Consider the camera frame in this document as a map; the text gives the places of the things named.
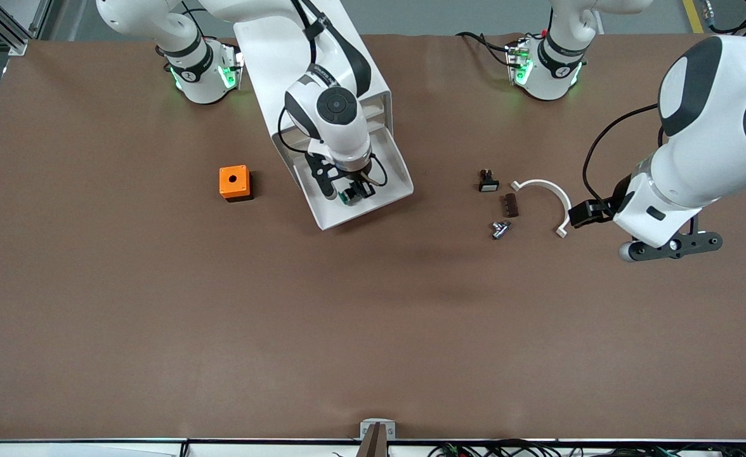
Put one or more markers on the black button with white face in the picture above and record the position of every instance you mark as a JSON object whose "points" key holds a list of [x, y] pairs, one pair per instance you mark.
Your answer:
{"points": [[488, 185]]}

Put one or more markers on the silver metal fitting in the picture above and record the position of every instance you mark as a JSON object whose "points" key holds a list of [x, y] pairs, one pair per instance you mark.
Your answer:
{"points": [[500, 230]]}

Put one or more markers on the white curved plastic clip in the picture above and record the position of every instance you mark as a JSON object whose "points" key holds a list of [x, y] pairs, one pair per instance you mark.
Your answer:
{"points": [[541, 183]]}

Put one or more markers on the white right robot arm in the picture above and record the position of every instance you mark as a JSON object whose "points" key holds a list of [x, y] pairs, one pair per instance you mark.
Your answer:
{"points": [[341, 136]]}

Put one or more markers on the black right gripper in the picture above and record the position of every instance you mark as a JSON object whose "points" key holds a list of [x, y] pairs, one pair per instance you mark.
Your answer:
{"points": [[353, 182]]}

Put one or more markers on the dark brown bar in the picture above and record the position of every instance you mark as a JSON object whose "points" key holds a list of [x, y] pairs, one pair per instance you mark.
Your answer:
{"points": [[376, 444]]}

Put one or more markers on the aluminium frame profile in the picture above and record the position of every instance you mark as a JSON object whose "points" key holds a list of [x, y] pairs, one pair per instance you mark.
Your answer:
{"points": [[18, 46]]}

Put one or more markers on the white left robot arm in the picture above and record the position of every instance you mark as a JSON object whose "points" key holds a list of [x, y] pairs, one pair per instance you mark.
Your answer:
{"points": [[696, 158]]}

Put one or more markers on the green push button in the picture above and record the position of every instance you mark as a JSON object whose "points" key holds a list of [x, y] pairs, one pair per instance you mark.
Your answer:
{"points": [[346, 198]]}

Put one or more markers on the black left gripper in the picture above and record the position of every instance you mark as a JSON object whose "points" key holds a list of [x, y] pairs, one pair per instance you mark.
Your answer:
{"points": [[615, 198]]}

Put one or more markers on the brown terminal block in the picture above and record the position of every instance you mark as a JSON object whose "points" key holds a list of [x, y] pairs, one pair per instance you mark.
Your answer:
{"points": [[510, 205]]}

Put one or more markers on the orange button box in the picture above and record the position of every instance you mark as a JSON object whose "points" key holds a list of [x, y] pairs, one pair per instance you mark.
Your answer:
{"points": [[226, 187]]}

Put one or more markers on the grey metal bracket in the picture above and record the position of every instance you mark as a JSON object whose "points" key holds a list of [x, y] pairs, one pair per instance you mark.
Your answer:
{"points": [[365, 426]]}

